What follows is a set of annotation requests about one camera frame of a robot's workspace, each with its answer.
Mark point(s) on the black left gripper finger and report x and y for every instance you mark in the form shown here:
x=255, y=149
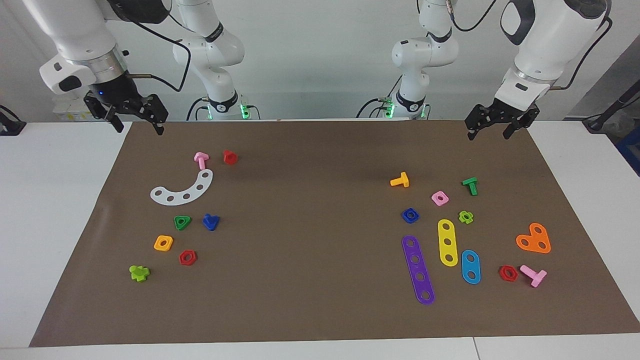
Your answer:
x=512, y=130
x=471, y=133

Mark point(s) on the lime green plastic screw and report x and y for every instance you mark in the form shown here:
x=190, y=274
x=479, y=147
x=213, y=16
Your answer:
x=138, y=273

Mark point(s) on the white curved hole plate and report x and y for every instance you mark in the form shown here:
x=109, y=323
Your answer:
x=178, y=199

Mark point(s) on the green triangle nut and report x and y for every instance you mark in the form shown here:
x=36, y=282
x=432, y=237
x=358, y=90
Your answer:
x=187, y=219

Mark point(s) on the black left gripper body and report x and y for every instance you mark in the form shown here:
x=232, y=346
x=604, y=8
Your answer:
x=500, y=112

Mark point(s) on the dark green plastic screw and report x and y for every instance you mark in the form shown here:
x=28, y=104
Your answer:
x=471, y=185

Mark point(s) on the blue plastic screw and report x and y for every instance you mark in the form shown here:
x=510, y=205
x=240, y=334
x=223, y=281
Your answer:
x=211, y=222

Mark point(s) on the black clamp mount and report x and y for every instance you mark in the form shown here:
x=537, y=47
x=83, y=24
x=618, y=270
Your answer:
x=10, y=125

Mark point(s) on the red hexagon nut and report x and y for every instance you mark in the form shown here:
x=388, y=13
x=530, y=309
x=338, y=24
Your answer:
x=515, y=275
x=193, y=260

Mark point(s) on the blue square nut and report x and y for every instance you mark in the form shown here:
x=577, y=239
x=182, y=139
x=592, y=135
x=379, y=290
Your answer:
x=404, y=217

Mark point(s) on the orange square nut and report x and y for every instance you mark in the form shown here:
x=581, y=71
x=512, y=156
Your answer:
x=157, y=245

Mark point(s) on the blue crate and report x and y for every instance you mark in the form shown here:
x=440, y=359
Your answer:
x=631, y=150

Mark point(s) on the lime green cross nut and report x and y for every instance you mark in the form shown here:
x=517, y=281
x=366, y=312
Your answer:
x=461, y=216

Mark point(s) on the white cardboard box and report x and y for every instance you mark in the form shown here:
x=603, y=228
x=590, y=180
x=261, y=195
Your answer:
x=67, y=111

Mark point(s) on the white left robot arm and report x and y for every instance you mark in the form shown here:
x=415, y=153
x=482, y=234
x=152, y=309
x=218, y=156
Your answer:
x=550, y=40

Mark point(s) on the orange heart-shaped plate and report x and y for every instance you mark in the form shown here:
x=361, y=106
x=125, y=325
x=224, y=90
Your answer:
x=539, y=244

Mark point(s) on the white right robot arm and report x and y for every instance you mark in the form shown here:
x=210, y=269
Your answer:
x=75, y=30

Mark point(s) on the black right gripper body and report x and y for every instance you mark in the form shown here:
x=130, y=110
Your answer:
x=120, y=95

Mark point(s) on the yellow three-hole plate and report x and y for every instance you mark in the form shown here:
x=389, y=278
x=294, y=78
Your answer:
x=447, y=235

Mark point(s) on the red plastic screw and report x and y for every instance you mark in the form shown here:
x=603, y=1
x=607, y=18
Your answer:
x=230, y=157

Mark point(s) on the purple four-hole plate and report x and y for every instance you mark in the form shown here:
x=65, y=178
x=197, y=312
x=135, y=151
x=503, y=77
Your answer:
x=413, y=251

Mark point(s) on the brown table mat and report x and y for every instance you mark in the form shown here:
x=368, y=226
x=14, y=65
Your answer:
x=310, y=225

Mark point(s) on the pink square nut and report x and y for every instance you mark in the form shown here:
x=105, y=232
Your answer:
x=434, y=196

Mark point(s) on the blue two-hole plate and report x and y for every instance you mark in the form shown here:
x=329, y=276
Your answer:
x=470, y=267

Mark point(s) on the pink plastic screw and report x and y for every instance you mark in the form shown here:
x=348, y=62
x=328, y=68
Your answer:
x=201, y=160
x=537, y=276

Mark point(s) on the orange plastic screw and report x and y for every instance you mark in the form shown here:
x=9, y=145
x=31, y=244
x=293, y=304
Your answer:
x=402, y=181

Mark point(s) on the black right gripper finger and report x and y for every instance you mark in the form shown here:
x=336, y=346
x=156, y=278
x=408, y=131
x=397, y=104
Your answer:
x=159, y=127
x=118, y=124

